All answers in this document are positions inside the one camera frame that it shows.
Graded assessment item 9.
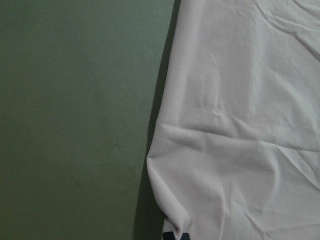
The pink printed t-shirt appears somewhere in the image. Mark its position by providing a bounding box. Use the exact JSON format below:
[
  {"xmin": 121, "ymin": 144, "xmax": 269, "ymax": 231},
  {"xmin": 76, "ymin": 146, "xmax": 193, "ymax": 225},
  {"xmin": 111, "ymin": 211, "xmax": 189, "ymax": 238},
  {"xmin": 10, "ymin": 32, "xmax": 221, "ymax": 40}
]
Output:
[{"xmin": 146, "ymin": 0, "xmax": 320, "ymax": 240}]

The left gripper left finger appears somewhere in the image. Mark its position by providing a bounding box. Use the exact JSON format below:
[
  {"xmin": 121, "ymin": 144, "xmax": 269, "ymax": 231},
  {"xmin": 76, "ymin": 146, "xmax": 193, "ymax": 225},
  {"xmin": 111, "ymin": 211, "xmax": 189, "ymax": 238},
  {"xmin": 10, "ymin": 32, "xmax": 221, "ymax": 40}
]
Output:
[{"xmin": 162, "ymin": 231, "xmax": 181, "ymax": 240}]

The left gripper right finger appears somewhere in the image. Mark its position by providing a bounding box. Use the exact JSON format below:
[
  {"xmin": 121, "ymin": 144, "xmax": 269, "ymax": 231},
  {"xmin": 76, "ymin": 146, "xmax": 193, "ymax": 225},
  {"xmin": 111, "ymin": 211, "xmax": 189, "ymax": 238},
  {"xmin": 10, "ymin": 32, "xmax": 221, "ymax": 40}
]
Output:
[{"xmin": 181, "ymin": 232, "xmax": 191, "ymax": 240}]

